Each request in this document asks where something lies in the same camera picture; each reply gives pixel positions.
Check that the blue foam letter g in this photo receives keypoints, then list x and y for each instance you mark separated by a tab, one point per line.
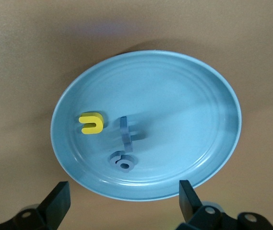
117	163

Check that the yellow foam letter u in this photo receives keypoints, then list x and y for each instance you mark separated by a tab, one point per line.
99	124

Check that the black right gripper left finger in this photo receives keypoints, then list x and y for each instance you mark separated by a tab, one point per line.
52	208

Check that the brown table cover sheet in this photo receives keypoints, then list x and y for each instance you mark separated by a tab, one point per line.
18	72

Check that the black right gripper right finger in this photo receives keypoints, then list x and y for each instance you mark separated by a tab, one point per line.
191	208

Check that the blue plate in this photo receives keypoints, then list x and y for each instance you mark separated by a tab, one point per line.
174	119

